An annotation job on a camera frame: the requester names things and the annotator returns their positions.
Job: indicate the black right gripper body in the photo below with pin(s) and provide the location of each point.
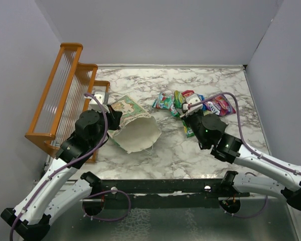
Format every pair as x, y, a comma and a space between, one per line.
194, 120

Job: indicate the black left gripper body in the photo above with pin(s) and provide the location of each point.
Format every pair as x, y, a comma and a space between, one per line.
112, 122

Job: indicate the green spring tea packet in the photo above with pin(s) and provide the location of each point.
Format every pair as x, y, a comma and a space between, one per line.
188, 131

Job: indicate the blue snack packet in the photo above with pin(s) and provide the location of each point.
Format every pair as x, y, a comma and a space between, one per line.
201, 97

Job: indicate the green illustrated paper bag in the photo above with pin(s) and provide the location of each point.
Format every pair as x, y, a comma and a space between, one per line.
138, 129

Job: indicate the red snack packet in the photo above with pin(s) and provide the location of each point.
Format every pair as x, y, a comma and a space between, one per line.
187, 93

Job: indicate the purple snack packet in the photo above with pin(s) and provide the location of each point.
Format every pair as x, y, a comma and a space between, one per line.
220, 106

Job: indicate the teal barley mint packet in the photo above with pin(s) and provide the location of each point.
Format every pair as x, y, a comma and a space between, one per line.
168, 102

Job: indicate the green mango apple tea packet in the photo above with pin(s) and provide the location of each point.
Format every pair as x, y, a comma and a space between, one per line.
178, 99

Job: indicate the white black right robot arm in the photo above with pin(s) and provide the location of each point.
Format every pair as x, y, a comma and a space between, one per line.
280, 179

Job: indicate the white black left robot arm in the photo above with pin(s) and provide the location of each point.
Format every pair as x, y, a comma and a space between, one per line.
34, 215

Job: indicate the wooden acrylic display rack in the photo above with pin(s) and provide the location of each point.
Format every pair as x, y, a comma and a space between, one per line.
63, 99

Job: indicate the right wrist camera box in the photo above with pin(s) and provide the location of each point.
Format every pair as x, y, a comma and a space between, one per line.
191, 105

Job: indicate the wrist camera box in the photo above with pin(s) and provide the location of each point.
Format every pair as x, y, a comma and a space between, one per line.
98, 101
191, 105

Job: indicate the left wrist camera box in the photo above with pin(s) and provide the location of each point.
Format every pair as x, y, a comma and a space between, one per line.
98, 101

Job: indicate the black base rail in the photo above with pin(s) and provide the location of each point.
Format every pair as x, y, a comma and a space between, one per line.
158, 194

